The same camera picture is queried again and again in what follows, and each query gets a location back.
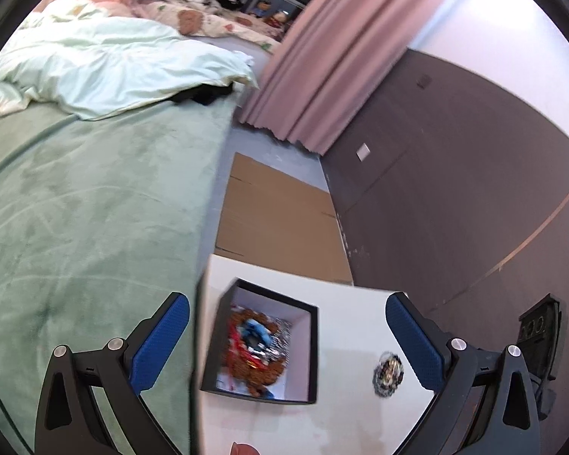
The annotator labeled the black jewelry box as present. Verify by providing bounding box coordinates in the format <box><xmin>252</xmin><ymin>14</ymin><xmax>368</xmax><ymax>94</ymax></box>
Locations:
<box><xmin>200</xmin><ymin>278</ymin><xmax>320</xmax><ymax>405</ymax></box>

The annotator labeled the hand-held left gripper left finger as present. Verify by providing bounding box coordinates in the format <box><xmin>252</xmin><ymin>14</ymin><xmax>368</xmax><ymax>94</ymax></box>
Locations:
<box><xmin>35</xmin><ymin>291</ymin><xmax>191</xmax><ymax>455</ymax></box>

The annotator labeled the brown cardboard sheet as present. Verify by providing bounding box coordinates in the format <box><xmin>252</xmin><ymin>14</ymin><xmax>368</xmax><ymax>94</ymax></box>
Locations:
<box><xmin>214</xmin><ymin>152</ymin><xmax>354</xmax><ymax>286</ymax></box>

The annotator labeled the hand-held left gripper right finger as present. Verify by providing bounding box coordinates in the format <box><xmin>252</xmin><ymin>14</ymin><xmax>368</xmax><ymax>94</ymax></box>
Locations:
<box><xmin>385</xmin><ymin>292</ymin><xmax>541</xmax><ymax>455</ymax></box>

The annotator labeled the light green duvet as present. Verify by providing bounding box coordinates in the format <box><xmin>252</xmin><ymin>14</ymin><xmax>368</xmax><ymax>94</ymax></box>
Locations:
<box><xmin>0</xmin><ymin>0</ymin><xmax>260</xmax><ymax>122</ymax></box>

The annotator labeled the red cord bracelet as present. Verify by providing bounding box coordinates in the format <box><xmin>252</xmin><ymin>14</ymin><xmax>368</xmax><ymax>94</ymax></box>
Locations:
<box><xmin>225</xmin><ymin>320</ymin><xmax>266</xmax><ymax>366</ymax></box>

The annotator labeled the green bed sheet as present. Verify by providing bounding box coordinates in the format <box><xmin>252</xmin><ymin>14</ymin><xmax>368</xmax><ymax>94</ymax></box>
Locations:
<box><xmin>0</xmin><ymin>86</ymin><xmax>239</xmax><ymax>455</ymax></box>

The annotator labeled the blue woven bracelet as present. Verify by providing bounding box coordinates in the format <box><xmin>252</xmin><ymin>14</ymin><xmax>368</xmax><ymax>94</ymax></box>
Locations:
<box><xmin>239</xmin><ymin>317</ymin><xmax>278</xmax><ymax>348</ymax></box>

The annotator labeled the bear print quilt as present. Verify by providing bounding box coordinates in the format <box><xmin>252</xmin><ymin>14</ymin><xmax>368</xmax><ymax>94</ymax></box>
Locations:
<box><xmin>132</xmin><ymin>0</ymin><xmax>286</xmax><ymax>54</ymax></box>

